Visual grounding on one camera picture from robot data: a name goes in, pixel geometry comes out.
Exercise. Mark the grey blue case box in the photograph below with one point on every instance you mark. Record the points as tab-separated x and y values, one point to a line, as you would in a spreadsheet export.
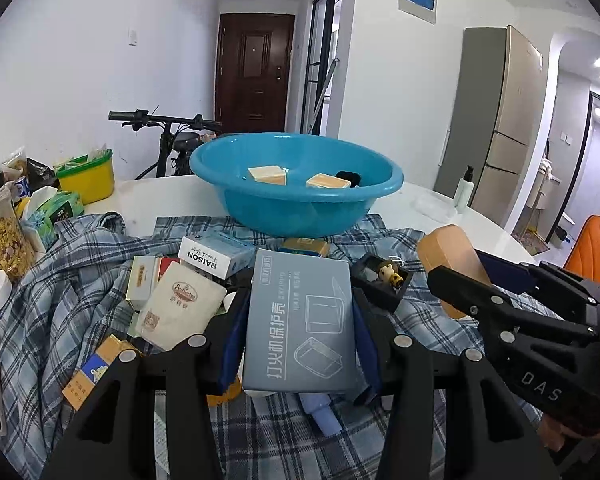
300	332

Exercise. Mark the orange topped white box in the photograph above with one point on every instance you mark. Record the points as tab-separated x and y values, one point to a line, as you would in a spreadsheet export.
327	181

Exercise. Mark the white red cream box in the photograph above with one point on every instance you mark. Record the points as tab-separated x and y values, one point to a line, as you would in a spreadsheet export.
181	305

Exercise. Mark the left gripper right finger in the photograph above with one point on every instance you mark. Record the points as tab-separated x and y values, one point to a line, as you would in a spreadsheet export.
488	436

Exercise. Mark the clear plastic lid tray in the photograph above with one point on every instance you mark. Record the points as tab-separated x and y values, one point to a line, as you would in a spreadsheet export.
436	208

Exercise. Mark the clear jar of nuts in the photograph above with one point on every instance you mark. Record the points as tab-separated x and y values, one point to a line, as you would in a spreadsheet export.
16	253

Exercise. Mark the blue plaid shirt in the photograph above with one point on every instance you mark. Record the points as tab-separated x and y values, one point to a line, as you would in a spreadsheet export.
74	297

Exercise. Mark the green tissue pack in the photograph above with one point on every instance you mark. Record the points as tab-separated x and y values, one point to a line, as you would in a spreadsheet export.
47	207

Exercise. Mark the yellow green-rimmed container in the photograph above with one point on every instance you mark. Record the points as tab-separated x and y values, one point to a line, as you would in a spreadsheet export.
90	175

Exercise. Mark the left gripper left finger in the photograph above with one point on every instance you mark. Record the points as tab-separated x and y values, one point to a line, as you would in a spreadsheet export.
112	436

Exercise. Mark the grey beige refrigerator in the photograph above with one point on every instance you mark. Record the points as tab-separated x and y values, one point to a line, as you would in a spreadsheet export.
496	115

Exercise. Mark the gold blue box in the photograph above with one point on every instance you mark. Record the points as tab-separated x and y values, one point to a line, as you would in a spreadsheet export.
306	246

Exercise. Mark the orange chair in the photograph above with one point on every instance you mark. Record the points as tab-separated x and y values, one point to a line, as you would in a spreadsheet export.
584	259

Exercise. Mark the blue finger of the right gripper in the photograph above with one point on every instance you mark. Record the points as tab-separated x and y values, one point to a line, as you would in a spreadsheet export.
552	286
495	313

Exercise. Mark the white pump lotion bottle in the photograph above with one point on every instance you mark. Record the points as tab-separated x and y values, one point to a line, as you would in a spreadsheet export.
464	189

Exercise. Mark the black bicycle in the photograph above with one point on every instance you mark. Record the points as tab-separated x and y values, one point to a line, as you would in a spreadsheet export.
180	137

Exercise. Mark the cream printed box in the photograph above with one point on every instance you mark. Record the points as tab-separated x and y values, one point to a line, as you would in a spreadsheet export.
269	174

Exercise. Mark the black scrunchie pink bow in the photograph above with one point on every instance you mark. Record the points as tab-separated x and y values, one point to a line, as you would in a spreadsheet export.
352	177

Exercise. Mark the blue plastic basin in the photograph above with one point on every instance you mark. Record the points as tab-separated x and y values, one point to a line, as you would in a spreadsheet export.
294	210

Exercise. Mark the dark brown door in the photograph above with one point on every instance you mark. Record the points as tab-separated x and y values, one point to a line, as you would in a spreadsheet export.
252	71

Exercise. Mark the black frame with doll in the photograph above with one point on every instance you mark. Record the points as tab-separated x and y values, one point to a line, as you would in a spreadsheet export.
383	281

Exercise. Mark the white blue raison box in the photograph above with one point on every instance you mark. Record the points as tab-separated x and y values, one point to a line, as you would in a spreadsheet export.
216	253

